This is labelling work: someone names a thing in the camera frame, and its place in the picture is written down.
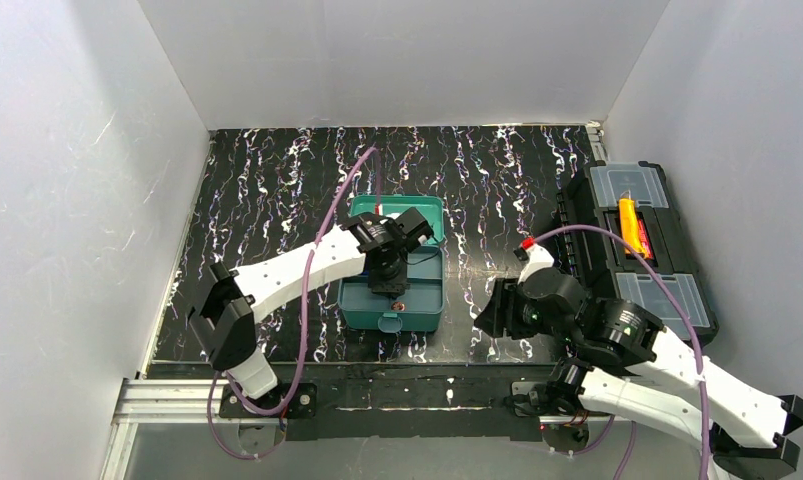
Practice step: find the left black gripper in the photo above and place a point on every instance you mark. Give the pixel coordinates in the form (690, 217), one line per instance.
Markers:
(387, 285)

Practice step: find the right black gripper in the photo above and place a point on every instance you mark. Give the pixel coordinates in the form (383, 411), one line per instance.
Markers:
(502, 309)

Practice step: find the teal medicine box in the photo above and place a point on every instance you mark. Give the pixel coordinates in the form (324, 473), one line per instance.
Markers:
(396, 321)

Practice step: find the teal insert tray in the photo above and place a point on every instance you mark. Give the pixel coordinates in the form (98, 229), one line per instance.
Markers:
(424, 294)

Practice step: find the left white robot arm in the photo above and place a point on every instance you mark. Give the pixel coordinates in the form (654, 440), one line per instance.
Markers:
(230, 301)

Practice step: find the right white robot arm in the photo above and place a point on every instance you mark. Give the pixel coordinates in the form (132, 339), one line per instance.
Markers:
(627, 363)

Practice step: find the orange tool in toolbox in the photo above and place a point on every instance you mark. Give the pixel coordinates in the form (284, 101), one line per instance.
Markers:
(629, 226)

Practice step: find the black tool box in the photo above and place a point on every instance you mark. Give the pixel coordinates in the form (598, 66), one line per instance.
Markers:
(608, 269)

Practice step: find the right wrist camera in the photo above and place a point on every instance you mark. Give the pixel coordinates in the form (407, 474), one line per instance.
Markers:
(533, 257)

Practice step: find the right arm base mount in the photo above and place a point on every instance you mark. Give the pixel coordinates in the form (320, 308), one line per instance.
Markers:
(557, 395)

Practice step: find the aluminium frame rail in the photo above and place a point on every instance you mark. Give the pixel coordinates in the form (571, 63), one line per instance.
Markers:
(158, 401)

